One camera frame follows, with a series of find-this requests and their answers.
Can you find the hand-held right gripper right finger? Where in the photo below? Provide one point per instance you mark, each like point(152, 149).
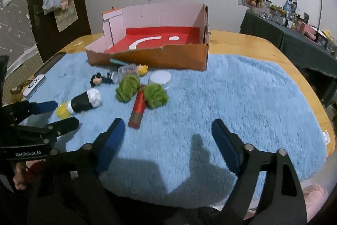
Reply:
point(223, 140)

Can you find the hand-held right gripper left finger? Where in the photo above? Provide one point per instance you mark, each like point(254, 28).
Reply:
point(113, 140)

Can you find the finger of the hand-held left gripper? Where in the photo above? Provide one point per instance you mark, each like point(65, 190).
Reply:
point(65, 125)
point(46, 107)

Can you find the black bottle white ruffle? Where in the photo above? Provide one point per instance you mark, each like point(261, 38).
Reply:
point(83, 102)

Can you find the red tube brown end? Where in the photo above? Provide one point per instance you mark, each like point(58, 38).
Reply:
point(138, 109)

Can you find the green yarn pompom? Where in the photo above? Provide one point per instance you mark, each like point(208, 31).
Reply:
point(127, 88)
point(156, 94)

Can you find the dark-haired toy figure white base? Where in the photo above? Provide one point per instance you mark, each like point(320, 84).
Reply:
point(98, 80)

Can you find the clear plastic capsule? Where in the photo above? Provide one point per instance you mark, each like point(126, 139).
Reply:
point(127, 71)

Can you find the blond toy figure pink dress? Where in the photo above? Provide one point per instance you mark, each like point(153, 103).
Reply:
point(143, 69)

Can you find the white round jar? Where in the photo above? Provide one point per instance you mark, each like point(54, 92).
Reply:
point(160, 78)

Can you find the teal plastic clip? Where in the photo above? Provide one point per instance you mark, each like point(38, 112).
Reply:
point(117, 61)

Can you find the orange cardboard box red floor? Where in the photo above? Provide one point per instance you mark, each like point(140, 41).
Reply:
point(179, 55)

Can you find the person's left hand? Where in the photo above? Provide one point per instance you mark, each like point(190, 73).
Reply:
point(19, 176)

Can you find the white rectangular device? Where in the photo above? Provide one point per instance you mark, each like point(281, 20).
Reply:
point(34, 85)

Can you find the blue fluffy mat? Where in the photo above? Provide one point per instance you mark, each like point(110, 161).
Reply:
point(237, 98)

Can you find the small pale paper scrap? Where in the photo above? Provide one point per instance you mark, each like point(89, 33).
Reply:
point(78, 43)

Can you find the dark brown door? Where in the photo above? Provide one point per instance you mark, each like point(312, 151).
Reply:
point(34, 32)

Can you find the brown paper bag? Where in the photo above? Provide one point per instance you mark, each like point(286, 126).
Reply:
point(65, 18)

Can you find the grey plastic bag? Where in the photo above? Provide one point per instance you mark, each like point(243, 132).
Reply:
point(49, 3)

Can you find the pink cloth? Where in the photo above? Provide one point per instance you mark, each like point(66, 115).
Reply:
point(314, 196)

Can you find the cluttered dark side table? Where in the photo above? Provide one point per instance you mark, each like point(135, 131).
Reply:
point(295, 44)

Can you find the pink box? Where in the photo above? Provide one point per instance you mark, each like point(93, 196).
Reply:
point(309, 30)

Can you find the row of small trinkets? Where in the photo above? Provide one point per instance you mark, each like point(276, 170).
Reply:
point(289, 14)

